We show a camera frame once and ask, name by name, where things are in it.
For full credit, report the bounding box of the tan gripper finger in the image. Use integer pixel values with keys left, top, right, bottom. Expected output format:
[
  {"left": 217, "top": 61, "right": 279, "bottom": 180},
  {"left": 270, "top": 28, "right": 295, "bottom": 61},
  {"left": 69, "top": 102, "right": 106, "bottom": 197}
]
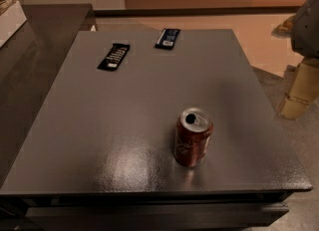
[{"left": 279, "top": 57, "right": 319, "bottom": 119}]

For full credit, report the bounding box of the red coke can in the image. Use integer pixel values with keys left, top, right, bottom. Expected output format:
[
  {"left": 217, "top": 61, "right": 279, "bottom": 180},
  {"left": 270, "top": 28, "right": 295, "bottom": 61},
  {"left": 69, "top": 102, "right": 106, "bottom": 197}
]
[{"left": 173, "top": 108, "right": 213, "bottom": 167}]

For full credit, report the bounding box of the blue rxbar blueberry bar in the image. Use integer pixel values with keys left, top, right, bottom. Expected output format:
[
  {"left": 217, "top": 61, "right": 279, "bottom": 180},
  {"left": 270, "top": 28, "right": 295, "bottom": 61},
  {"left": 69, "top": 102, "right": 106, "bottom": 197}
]
[{"left": 155, "top": 28, "right": 180, "bottom": 50}]

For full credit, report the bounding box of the black snack bar wrapper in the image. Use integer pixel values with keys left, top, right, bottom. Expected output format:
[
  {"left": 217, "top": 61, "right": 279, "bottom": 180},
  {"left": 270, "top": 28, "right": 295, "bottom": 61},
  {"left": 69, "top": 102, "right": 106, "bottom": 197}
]
[{"left": 98, "top": 43, "right": 131, "bottom": 71}]

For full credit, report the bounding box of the grey cabinet drawer front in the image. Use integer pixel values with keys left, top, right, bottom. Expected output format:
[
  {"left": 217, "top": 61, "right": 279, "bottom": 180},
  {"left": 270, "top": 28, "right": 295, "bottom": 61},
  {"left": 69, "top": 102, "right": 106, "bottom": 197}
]
[{"left": 26, "top": 203, "right": 289, "bottom": 231}]

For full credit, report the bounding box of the white box at left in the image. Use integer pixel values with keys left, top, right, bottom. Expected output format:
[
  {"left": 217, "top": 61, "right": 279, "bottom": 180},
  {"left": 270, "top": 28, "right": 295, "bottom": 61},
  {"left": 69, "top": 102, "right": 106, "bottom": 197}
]
[{"left": 0, "top": 1, "right": 27, "bottom": 48}]

